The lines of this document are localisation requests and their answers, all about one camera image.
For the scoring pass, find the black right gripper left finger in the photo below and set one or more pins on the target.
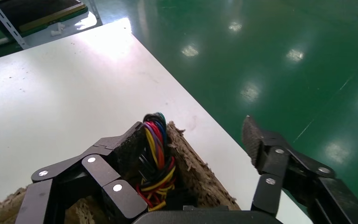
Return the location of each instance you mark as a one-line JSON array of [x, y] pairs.
[[105, 173]]

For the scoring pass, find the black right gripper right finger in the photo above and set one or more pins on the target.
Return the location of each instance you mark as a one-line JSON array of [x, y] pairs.
[[277, 164]]

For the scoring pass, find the brown cardboard box with dividers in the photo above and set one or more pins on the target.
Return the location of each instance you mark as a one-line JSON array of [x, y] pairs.
[[197, 173]]

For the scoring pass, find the small white plastic part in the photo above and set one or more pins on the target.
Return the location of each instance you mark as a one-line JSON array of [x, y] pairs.
[[58, 30]]

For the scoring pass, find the grey slotted metal rack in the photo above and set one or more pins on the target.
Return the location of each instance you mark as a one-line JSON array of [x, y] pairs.
[[9, 29]]

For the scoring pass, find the dark panel with green edge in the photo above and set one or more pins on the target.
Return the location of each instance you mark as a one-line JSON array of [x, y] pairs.
[[37, 10]]

